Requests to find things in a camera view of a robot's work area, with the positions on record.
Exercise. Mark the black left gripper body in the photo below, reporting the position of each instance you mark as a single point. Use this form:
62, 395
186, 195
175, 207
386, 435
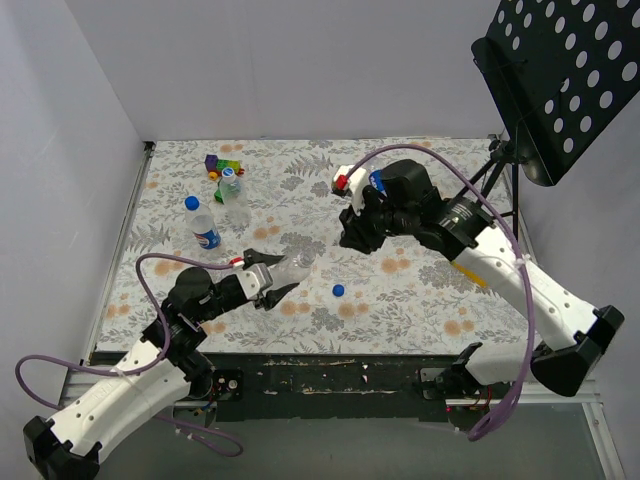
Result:
269, 301

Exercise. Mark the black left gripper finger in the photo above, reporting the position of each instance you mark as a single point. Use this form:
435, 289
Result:
252, 257
274, 296

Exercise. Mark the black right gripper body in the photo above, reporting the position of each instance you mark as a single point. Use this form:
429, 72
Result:
370, 220

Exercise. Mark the clear unlabelled plastic bottle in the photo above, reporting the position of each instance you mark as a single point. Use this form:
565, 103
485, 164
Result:
235, 201

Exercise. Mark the Pepsi bottle blue label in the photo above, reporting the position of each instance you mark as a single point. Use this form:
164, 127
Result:
375, 181

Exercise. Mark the Pocari Sweat labelled bottle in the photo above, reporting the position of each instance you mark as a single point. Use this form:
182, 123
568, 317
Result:
201, 223

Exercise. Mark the blue bottle cap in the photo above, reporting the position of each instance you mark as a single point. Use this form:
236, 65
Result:
338, 290
192, 203

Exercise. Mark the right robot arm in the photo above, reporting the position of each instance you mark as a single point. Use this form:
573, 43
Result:
570, 334

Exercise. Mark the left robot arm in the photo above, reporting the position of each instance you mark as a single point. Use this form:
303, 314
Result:
162, 367

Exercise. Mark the green blue toy figure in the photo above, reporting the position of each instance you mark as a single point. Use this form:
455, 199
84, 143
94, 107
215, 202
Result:
218, 193

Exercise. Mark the colourful toy block train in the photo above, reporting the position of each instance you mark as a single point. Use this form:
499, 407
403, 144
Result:
215, 166

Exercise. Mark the yellow green toy block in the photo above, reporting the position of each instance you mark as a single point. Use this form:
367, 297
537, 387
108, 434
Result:
475, 278

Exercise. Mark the black music stand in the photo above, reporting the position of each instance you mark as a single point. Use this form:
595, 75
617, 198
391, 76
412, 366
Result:
559, 72

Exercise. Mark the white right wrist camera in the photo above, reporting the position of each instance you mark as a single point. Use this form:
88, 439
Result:
351, 185

